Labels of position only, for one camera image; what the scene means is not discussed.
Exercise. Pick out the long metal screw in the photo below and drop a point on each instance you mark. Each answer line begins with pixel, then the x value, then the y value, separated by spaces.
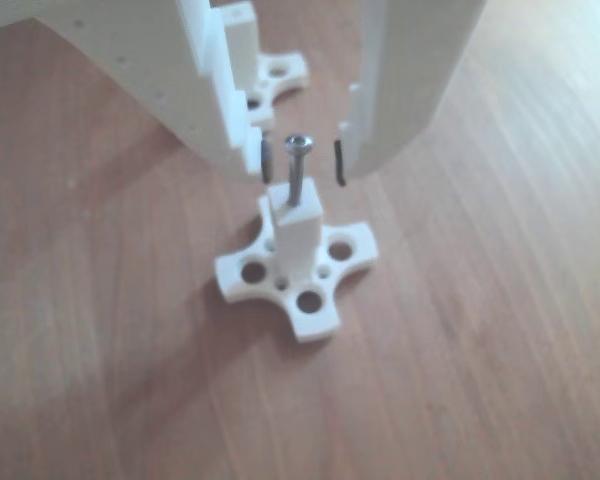
pixel 296 175

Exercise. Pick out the white cross-base post stand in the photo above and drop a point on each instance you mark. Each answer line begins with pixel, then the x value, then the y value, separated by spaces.
pixel 297 227
pixel 295 81

